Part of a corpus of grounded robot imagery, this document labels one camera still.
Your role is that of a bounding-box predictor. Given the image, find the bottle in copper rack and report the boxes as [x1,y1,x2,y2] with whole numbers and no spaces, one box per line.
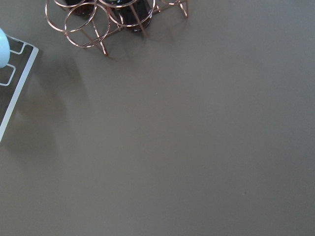
[103,0,153,32]

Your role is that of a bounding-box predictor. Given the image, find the light blue cup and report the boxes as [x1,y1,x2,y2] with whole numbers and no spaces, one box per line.
[0,29,10,68]

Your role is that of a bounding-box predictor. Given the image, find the copper wire bottle rack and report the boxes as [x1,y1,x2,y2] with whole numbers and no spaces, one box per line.
[44,0,189,56]

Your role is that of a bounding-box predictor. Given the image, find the white wire dish rack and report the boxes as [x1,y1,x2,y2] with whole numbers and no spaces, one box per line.
[0,35,39,138]

